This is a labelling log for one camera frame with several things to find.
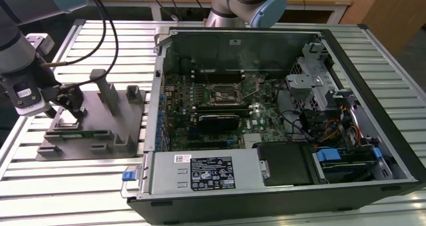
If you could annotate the black plastic drive shroud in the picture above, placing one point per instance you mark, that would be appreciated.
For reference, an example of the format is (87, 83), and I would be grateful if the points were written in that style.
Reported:
(286, 163)

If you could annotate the CPU socket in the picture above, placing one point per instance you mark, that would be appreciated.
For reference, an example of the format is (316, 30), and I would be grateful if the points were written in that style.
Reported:
(225, 93)

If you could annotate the silver metal bracket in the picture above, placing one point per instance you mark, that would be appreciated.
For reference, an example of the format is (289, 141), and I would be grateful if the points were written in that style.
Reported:
(300, 86)

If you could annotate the silver power supply unit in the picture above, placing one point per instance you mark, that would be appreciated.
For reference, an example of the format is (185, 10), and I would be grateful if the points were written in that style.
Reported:
(166, 178)

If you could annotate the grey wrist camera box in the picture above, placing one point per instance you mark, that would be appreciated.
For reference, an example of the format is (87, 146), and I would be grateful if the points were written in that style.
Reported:
(40, 42)

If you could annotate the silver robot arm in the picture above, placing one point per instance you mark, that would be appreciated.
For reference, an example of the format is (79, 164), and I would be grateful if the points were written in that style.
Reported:
(16, 49)

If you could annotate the grey parts rack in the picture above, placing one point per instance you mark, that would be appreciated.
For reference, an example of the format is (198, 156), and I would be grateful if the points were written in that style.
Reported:
(99, 141)

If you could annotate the blue drive latch tab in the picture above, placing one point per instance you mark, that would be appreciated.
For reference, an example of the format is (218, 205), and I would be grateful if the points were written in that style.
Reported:
(377, 153)

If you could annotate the blue expansion slot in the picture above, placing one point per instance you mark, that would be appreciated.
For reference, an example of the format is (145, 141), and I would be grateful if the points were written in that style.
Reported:
(230, 143)

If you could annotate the silver finned heatsink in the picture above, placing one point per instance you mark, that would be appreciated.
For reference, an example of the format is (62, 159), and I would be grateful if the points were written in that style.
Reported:
(254, 140)

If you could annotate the black PC case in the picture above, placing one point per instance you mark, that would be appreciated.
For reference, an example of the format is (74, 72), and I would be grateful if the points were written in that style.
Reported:
(233, 211)

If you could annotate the black expansion slot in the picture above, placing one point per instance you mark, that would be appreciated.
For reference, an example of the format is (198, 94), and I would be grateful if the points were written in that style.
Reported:
(206, 144)

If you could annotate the metal disk bay cage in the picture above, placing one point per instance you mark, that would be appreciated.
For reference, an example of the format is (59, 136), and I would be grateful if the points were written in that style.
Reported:
(312, 66)

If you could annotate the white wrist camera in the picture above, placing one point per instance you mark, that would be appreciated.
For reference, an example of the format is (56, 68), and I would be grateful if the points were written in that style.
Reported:
(31, 110)

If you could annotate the black graphics card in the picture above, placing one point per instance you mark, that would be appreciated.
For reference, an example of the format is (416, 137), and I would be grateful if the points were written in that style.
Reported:
(218, 125)

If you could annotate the green RAM stick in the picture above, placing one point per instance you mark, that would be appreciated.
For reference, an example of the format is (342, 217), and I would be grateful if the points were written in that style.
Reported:
(71, 135)

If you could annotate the green motherboard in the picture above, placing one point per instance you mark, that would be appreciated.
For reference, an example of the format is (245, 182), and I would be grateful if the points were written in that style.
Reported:
(272, 122)

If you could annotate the wooden desk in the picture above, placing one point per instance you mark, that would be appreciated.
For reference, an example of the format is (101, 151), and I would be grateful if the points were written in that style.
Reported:
(320, 0)

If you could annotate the blue disk carrier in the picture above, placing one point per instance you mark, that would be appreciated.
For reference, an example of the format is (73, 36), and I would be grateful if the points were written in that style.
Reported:
(328, 156)

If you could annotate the blue case latch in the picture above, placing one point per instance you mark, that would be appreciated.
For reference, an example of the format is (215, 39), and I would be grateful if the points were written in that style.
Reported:
(129, 176)

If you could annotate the wooden cabinet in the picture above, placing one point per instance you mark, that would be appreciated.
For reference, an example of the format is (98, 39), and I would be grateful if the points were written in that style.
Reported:
(393, 16)

